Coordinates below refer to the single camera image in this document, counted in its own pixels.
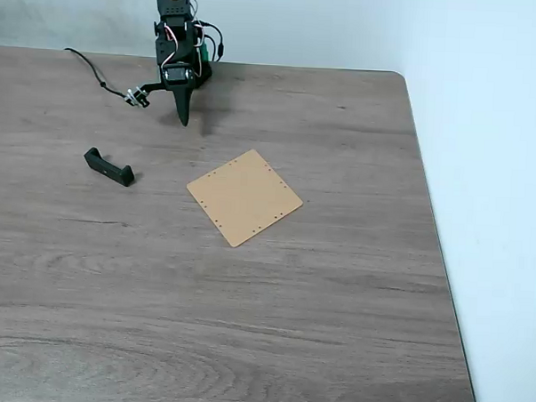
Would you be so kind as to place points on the black block with raised ends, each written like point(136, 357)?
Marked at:
point(109, 169)

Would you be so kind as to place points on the green connector block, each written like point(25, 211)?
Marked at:
point(205, 51)

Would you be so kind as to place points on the tan square board with holes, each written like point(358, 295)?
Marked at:
point(245, 198)

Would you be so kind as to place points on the small camera on black bracket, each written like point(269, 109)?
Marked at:
point(141, 94)

